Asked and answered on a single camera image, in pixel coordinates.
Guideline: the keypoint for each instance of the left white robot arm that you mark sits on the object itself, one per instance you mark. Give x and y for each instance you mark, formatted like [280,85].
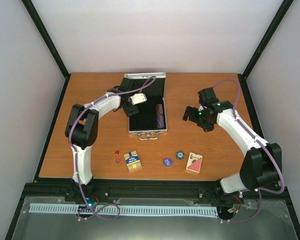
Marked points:
[82,126]

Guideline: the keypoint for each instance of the right black frame post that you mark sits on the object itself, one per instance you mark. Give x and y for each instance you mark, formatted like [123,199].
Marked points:
[270,31]

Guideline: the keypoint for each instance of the teal poker chip stack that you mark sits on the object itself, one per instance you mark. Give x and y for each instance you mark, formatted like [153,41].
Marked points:
[180,155]

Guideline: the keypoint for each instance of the purple dealer button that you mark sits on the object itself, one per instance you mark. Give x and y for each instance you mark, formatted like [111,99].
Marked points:
[167,162]

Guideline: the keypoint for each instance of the brown poker chip stack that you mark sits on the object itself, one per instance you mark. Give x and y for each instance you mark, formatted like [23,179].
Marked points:
[159,109]

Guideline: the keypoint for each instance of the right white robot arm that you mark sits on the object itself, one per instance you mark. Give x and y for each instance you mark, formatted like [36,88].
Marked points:
[261,164]

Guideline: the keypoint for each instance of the light blue cable duct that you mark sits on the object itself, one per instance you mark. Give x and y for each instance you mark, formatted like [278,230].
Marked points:
[126,210]

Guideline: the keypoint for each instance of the aluminium poker case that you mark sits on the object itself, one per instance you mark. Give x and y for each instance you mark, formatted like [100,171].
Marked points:
[144,123]

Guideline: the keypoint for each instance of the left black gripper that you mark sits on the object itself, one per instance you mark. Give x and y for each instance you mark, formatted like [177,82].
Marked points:
[131,111]

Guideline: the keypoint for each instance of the blue playing card box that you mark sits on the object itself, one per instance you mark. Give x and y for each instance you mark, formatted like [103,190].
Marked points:
[132,160]

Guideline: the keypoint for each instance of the left black frame post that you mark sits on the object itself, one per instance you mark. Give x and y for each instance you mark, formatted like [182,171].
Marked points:
[36,19]

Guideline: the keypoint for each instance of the purple poker chip stack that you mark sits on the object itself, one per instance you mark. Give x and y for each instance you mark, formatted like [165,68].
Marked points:
[160,121]

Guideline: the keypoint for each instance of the red playing card deck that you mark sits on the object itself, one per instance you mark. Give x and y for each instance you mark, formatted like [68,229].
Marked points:
[194,163]

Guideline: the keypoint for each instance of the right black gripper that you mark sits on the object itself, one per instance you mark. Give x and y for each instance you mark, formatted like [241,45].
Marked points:
[187,113]

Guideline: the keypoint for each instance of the electronics board with led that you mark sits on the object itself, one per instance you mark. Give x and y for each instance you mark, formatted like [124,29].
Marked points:
[93,202]

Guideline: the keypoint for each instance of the black frame post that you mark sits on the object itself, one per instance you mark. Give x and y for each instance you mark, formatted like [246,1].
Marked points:
[36,19]
[270,31]

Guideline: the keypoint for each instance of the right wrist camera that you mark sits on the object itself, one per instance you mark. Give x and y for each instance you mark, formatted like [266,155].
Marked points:
[207,97]

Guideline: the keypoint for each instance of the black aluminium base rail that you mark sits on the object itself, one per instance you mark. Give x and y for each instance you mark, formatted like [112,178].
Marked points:
[203,192]

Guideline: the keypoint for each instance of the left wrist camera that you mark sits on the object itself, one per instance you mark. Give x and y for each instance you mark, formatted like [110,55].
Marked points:
[138,98]

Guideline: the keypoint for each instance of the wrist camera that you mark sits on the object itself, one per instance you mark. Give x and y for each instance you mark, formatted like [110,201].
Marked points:
[207,97]
[138,98]

